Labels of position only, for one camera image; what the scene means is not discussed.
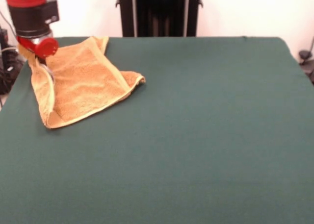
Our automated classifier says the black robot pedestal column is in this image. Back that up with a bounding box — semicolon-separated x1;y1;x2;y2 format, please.
115;0;204;38

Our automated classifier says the dark green table cloth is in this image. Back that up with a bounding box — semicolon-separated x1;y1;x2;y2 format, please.
0;36;314;224

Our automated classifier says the black cable bundle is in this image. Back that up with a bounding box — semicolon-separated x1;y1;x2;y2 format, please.
0;59;25;95

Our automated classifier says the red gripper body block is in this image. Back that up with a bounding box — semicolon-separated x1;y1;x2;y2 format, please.
16;35;59;58

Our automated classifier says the small black adapter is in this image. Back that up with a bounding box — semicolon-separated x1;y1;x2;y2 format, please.
298;50;313;64

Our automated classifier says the black upright power adapter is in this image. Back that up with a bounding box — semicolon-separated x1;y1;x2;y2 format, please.
0;29;9;48

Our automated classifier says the orange terry towel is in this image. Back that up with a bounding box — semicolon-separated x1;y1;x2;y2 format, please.
18;36;147;130

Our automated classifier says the white cable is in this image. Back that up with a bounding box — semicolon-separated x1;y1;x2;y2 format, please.
0;46;26;62

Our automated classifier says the black floor object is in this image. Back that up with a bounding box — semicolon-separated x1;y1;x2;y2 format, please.
303;62;314;85

